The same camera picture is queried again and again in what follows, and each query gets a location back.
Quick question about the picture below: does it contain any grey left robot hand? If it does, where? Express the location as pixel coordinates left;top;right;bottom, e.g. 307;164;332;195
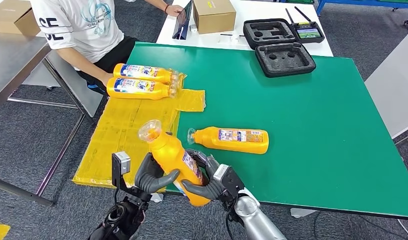
135;152;181;195

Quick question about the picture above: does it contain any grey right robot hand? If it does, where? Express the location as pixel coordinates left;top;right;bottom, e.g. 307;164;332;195
182;149;226;202

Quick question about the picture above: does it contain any person's right hand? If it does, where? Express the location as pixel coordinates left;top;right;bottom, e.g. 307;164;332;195
102;72;115;88

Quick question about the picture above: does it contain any person's left hand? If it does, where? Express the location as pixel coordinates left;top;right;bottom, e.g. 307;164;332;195
165;3;185;18

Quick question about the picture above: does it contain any orange detergent bottle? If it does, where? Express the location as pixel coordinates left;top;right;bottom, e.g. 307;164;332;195
187;126;269;155
113;63;180;84
138;119;211;208
106;77;179;101

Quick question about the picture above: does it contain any dark tablet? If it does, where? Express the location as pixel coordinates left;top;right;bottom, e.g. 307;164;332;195
172;0;193;41

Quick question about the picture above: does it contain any tall brown cardboard box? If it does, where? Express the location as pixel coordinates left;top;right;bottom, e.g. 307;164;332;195
193;0;237;35

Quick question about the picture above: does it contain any grey side panel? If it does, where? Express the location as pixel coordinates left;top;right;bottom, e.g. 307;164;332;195
21;49;103;118

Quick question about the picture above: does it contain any person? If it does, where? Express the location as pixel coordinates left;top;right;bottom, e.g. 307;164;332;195
30;0;185;97

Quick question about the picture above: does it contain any white table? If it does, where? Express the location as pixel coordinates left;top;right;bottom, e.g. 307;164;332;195
156;0;334;58

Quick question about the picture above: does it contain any black foam case half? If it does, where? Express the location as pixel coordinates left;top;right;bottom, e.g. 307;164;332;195
243;18;299;51
254;42;316;79

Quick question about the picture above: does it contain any steel table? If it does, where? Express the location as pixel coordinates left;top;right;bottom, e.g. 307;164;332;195
0;31;92;208

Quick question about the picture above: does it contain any flat brown cardboard box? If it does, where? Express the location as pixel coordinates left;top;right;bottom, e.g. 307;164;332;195
0;0;41;37

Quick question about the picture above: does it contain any black remote controller with screen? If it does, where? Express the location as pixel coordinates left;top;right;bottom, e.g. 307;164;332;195
285;6;325;45

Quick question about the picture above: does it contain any blue metal rack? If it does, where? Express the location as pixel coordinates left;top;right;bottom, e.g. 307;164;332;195
314;0;408;31

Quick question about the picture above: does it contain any grey table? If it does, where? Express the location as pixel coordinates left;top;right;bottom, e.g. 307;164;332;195
363;28;408;140

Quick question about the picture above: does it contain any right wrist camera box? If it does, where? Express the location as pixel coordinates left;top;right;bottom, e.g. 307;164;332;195
213;164;245;203

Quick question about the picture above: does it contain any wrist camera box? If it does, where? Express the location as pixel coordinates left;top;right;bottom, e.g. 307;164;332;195
111;151;132;190
213;164;245;203

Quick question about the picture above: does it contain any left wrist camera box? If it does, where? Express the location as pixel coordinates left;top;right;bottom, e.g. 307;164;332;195
111;151;132;190

